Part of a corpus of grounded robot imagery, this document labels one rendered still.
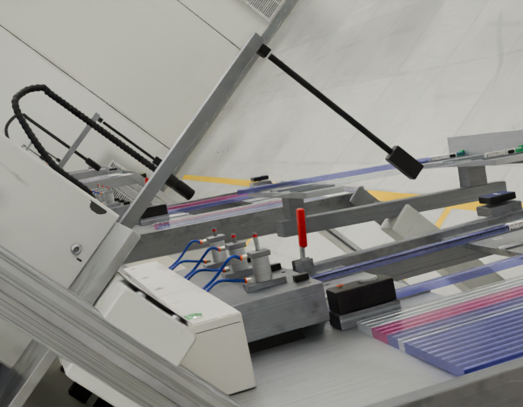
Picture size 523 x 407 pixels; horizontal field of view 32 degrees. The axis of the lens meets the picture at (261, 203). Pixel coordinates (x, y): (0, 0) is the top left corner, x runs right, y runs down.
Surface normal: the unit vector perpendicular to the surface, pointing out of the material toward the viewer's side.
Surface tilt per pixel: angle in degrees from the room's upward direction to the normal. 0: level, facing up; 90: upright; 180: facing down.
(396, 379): 42
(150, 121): 90
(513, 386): 90
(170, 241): 90
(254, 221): 90
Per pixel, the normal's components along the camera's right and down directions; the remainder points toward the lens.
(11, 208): 0.29, 0.04
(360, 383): -0.20, -0.97
